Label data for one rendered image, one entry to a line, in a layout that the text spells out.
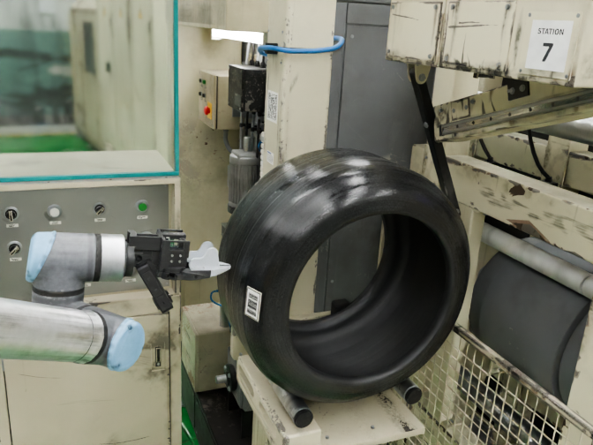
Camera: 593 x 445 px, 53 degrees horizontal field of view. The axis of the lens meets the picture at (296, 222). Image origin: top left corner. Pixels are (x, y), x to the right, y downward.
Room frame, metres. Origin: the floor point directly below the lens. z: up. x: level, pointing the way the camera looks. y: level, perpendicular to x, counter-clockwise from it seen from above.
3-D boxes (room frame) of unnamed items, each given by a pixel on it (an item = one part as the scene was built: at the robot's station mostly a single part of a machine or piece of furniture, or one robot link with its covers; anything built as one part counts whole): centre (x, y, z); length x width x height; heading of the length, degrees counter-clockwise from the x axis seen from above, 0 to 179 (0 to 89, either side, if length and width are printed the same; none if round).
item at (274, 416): (1.26, 0.03, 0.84); 0.36 x 0.09 x 0.06; 23
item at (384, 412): (1.31, -0.10, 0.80); 0.37 x 0.36 x 0.02; 113
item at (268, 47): (1.54, 0.02, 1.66); 0.19 x 0.19 x 0.06; 23
